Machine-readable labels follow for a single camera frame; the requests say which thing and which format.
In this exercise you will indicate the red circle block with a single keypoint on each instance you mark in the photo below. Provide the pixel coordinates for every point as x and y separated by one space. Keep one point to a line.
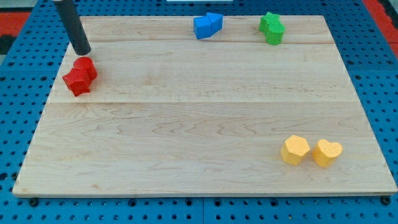
85 63

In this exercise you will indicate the light wooden board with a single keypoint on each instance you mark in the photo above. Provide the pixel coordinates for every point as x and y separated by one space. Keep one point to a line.
173 116

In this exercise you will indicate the green circle block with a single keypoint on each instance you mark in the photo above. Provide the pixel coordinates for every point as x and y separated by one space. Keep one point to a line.
275 33

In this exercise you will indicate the blue cube block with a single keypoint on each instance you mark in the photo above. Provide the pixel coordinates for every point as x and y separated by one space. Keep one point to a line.
202 27

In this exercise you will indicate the yellow hexagon block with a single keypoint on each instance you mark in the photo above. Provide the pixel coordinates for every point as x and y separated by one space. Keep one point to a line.
294 150

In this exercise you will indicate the green star block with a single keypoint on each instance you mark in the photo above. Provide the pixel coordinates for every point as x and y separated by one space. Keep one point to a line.
267 20

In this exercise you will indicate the red star block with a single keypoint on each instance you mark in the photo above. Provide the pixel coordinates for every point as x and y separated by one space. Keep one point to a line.
77 81

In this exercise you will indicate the yellow heart block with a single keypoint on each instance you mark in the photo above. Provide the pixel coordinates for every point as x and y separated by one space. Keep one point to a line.
325 153

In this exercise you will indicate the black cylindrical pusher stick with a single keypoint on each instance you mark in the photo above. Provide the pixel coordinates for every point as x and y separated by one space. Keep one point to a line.
71 21

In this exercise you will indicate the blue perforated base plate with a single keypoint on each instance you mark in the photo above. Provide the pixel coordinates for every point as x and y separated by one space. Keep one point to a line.
31 65

